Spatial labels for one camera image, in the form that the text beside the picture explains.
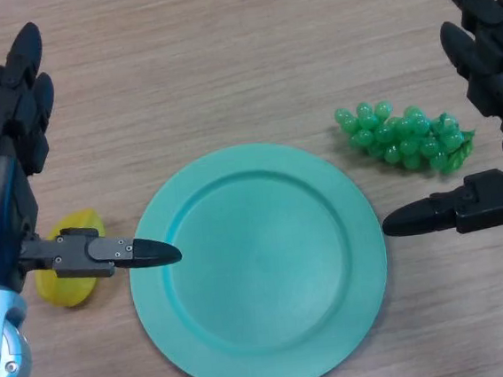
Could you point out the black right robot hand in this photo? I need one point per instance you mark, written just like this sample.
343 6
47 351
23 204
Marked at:
501 79

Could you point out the yellow starfruit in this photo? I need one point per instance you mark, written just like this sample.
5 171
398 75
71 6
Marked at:
67 292

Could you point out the green round plate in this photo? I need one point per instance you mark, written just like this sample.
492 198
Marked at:
259 268

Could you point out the green grape bunch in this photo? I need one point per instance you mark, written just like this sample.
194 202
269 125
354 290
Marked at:
398 138

